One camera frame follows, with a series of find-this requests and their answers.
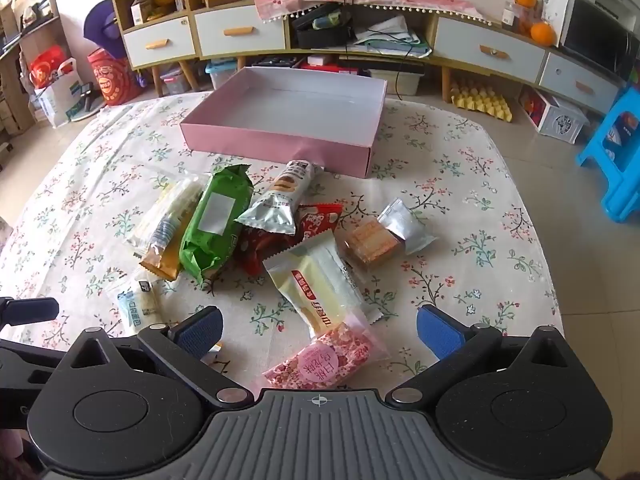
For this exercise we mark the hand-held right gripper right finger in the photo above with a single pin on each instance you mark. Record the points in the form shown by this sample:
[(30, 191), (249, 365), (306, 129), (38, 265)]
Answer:
[(440, 332)]

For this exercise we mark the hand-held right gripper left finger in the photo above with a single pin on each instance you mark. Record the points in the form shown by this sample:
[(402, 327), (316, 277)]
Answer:
[(202, 332)]

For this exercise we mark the pile of papers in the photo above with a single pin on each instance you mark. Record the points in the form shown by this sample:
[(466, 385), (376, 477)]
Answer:
[(395, 35)]

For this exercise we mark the silver cookie packet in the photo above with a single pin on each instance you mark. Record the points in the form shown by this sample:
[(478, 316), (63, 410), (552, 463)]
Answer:
[(275, 205)]

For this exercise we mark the brown square cake packet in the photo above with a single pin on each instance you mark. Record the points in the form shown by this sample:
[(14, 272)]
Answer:
[(370, 245)]

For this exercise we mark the pink floral snack packet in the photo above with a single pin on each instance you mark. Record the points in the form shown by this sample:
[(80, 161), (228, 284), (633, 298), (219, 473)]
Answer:
[(325, 360)]

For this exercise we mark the white shopping bag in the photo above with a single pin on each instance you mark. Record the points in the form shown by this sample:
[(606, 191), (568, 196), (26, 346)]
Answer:
[(57, 102)]

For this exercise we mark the red cardboard box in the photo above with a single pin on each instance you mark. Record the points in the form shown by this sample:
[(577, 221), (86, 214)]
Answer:
[(348, 66)]

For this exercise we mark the glass jar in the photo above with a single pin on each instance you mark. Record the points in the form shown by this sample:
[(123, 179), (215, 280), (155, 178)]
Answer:
[(511, 16)]

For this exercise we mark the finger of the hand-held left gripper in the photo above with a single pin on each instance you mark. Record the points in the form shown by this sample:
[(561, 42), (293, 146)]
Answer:
[(30, 310)]

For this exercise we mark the red gift bag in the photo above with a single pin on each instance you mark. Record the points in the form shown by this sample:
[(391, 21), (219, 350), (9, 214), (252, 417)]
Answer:
[(47, 67)]

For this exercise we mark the cluttered side shelf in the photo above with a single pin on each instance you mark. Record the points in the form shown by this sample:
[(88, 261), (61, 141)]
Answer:
[(25, 20)]

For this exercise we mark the green snack packet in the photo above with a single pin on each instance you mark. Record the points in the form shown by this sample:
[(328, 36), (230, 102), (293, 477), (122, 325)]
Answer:
[(215, 220)]

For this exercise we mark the purple umbrella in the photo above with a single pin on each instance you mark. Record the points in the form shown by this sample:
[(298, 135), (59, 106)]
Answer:
[(102, 25)]

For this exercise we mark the blue plastic stool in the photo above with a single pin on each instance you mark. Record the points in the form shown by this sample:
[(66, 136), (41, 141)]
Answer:
[(615, 160)]

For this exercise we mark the yellow egg tray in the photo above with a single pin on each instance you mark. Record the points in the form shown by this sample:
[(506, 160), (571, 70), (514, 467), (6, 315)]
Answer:
[(480, 102)]

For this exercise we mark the pale yellow bread packet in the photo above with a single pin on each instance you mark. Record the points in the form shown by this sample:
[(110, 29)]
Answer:
[(320, 285)]

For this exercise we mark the white cabinet drawer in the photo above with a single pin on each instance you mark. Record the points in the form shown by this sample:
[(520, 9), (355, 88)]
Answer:
[(160, 42), (490, 50), (240, 30), (580, 82)]

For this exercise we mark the white blue bread packet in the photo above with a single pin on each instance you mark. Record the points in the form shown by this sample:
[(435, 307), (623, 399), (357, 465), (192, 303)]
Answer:
[(137, 307)]

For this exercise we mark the black storage box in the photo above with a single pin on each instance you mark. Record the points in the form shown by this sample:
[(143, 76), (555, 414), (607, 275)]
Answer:
[(320, 32)]

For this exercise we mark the orange-ended clear snack packet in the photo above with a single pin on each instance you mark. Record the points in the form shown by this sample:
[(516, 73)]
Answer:
[(157, 255)]

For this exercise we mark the red snack packet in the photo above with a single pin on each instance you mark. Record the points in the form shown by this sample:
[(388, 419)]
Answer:
[(252, 252), (320, 222)]

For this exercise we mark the pink-lidded clear bin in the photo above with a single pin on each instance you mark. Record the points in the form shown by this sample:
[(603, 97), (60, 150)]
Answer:
[(175, 82)]

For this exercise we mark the clear storage bin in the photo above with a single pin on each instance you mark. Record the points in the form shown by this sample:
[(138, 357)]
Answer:
[(407, 80)]

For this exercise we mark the pink cardboard box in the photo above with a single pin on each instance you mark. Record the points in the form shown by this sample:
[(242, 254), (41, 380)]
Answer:
[(280, 105)]

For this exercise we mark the blue-lidded clear bin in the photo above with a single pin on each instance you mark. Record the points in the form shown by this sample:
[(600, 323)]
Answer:
[(221, 76)]

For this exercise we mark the white microwave oven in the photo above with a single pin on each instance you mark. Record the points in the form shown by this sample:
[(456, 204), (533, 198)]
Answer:
[(600, 40)]

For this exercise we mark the round red bag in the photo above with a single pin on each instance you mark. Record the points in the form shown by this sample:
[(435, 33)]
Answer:
[(112, 80)]

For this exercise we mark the clear pale wafer packet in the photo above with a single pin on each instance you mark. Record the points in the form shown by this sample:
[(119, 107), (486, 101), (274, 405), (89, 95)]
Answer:
[(177, 200)]

